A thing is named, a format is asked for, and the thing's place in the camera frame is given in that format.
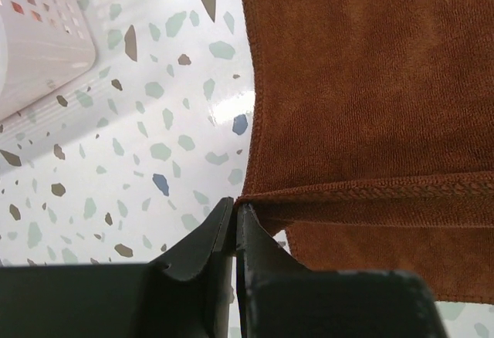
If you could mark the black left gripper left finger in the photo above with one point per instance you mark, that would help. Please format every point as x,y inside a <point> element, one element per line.
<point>184,292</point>

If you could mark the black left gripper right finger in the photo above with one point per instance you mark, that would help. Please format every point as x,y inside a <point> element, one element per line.
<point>279,297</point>

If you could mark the brown towel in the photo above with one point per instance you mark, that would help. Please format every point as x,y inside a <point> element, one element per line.
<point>372,136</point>

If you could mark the white plastic laundry basket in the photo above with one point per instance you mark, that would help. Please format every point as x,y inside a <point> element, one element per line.
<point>44,45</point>

